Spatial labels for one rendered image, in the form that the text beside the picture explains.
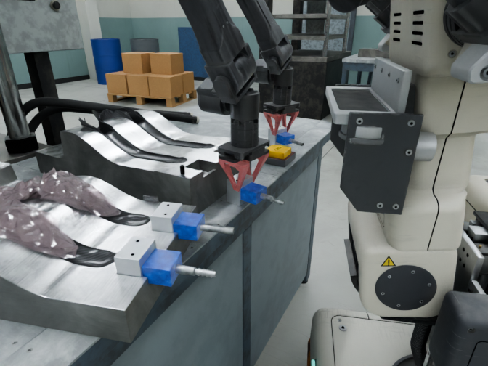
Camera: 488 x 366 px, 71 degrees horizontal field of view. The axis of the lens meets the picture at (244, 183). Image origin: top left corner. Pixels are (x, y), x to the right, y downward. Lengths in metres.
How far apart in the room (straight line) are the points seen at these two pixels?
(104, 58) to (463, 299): 7.68
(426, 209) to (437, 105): 0.16
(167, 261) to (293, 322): 1.16
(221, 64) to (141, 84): 5.11
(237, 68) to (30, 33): 0.97
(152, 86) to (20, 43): 4.24
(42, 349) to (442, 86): 0.64
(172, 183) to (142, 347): 0.30
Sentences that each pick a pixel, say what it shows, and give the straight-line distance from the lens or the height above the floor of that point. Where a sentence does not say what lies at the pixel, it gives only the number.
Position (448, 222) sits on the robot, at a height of 0.87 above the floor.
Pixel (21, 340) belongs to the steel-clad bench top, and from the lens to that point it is 0.55.
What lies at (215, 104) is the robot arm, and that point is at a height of 1.01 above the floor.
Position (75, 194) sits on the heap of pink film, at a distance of 0.63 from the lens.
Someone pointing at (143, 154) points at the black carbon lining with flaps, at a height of 0.88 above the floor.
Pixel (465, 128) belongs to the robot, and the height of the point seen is 1.01.
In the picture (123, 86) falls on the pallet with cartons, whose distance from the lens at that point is 5.91.
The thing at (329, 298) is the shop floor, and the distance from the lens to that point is 1.73.
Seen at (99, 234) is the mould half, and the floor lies 0.86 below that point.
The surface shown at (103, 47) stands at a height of 0.73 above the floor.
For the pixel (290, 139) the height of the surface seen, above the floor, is 0.83.
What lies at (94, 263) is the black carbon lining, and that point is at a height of 0.85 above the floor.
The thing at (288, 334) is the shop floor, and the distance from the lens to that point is 1.55.
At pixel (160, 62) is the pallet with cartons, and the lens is 5.73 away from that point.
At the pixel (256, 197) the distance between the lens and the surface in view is 0.72.
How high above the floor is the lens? 1.16
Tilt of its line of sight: 25 degrees down
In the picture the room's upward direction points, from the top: straight up
